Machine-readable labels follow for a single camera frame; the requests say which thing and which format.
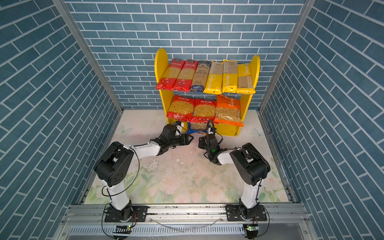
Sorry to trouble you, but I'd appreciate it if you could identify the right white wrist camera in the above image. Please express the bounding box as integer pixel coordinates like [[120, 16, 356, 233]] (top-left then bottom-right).
[[208, 126, 217, 135]]

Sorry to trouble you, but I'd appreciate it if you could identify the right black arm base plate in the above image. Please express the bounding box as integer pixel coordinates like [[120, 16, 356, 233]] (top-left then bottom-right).
[[225, 204, 268, 222]]

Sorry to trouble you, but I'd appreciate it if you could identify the orange Pastatime macaroni bag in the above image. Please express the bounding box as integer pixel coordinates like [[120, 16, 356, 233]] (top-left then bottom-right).
[[214, 95, 244, 127]]

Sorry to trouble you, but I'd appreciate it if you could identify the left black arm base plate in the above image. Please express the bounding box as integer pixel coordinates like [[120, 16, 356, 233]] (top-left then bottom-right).
[[104, 206, 149, 223]]

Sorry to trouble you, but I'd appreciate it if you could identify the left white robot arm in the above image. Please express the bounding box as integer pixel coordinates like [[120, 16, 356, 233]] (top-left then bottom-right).
[[95, 122, 194, 212]]

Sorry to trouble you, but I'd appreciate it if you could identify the dark blue spaghetti pack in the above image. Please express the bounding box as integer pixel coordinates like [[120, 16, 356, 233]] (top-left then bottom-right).
[[190, 61, 211, 92]]

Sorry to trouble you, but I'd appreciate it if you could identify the red fusilli bag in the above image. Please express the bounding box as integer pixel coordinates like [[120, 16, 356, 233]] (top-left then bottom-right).
[[167, 95, 196, 122]]

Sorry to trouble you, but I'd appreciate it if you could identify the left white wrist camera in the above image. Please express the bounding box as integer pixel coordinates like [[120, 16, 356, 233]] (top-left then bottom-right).
[[174, 121, 184, 136]]

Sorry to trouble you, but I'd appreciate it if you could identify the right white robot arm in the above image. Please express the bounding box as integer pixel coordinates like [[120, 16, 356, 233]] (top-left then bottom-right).
[[199, 120, 271, 211]]

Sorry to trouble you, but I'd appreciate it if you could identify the aluminium mounting rail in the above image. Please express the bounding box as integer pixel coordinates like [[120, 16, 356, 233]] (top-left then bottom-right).
[[62, 203, 310, 225]]

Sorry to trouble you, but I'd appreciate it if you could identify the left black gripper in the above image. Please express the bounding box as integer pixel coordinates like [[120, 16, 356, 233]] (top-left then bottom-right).
[[166, 132, 194, 148]]

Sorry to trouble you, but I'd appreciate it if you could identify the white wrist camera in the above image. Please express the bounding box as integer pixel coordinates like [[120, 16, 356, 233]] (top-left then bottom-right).
[[174, 121, 184, 136], [208, 126, 217, 135]]

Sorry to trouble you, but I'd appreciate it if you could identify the red macaroni bag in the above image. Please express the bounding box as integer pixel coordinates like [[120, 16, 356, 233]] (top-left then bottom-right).
[[191, 99, 217, 123]]

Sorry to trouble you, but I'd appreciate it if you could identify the yellow Pastatime spaghetti pack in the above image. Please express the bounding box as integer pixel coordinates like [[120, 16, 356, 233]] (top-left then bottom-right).
[[203, 62, 224, 95]]

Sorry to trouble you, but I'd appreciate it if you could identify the blue orecchiette pasta bag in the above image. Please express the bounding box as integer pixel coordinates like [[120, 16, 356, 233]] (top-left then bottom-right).
[[188, 123, 207, 135]]

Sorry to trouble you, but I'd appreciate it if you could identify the red spaghetti pack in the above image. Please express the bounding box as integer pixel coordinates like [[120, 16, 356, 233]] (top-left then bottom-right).
[[172, 60, 199, 92], [156, 59, 186, 91]]

